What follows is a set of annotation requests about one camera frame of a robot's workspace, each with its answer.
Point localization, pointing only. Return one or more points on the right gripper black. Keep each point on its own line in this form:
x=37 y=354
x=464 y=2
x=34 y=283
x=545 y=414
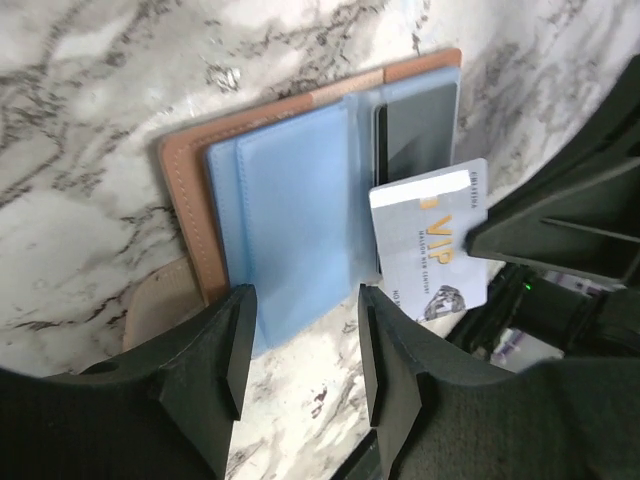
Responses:
x=579 y=214

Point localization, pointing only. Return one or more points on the brown leather card holder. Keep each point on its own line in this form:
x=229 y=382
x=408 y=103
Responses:
x=277 y=196

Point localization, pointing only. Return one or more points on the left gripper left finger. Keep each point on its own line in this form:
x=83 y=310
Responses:
x=162 y=410

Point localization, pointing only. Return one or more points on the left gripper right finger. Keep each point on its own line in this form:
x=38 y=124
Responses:
x=439 y=413

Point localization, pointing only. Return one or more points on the silver VIP credit card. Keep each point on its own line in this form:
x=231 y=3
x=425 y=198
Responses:
x=420 y=226

